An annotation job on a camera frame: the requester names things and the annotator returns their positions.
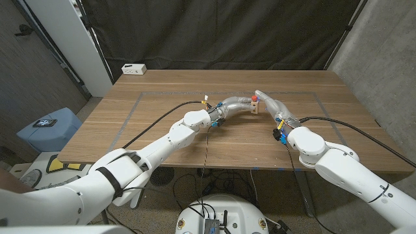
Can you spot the small wooden block with holes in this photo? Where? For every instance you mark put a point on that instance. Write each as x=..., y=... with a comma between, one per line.
x=254, y=107

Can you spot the white power strip box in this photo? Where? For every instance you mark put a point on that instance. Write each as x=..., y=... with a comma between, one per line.
x=134, y=69

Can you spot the black phone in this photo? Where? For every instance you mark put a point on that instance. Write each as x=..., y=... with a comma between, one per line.
x=45, y=123

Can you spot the grey sneaker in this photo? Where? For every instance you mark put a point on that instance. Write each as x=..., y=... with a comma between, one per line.
x=31, y=178

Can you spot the small grey finned box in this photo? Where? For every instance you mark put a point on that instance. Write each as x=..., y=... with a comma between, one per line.
x=211, y=227

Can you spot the white wall panel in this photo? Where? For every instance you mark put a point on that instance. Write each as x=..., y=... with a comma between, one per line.
x=71, y=42

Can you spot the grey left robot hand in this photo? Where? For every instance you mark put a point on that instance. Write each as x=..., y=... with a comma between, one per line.
x=234, y=105

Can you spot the black backdrop stand pole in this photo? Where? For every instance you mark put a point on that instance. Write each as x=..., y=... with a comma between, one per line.
x=344, y=32
x=94, y=42

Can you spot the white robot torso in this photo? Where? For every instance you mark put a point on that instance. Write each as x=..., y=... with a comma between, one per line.
x=234, y=211

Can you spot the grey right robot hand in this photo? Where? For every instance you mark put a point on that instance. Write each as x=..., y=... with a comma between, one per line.
x=278, y=109

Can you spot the grey table leg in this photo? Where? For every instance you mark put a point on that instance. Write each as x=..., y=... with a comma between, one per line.
x=305, y=195

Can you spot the red screw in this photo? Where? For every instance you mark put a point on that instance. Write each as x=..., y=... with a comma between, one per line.
x=253, y=97

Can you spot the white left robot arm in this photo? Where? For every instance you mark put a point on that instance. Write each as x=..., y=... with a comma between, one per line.
x=162, y=146

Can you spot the person's bare leg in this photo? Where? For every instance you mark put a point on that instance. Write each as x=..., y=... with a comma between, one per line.
x=9, y=185

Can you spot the white table leg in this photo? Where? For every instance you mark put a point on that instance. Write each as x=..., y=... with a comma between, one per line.
x=136, y=201

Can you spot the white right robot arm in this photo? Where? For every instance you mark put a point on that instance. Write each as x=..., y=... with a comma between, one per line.
x=341, y=169

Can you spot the black round floor fan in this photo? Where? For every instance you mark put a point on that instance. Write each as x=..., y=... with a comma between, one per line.
x=162, y=176

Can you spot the white base with yellow mark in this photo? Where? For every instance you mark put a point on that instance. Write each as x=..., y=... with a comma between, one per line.
x=61, y=165

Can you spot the blue stool with phone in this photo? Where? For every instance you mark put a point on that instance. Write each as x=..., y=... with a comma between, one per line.
x=48, y=136

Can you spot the black backdrop curtain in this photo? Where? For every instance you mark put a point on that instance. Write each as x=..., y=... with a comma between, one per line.
x=211, y=32

